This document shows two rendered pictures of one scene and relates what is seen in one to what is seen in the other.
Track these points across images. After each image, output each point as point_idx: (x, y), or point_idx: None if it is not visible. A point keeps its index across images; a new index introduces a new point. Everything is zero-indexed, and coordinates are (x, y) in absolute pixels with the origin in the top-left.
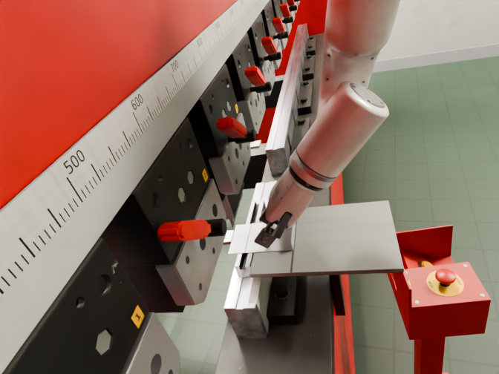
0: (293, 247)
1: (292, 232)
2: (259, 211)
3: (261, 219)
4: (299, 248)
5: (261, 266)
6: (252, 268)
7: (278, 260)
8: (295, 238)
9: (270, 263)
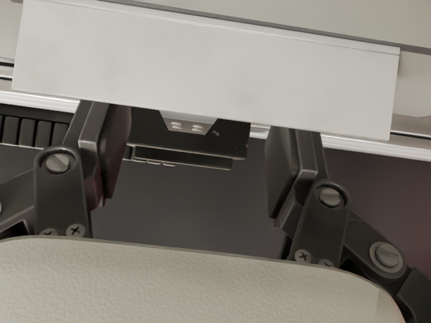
0: (371, 41)
1: (283, 125)
2: (4, 60)
3: (127, 132)
4: (411, 25)
5: (405, 105)
6: (396, 111)
7: (426, 83)
8: (271, 21)
9: (422, 95)
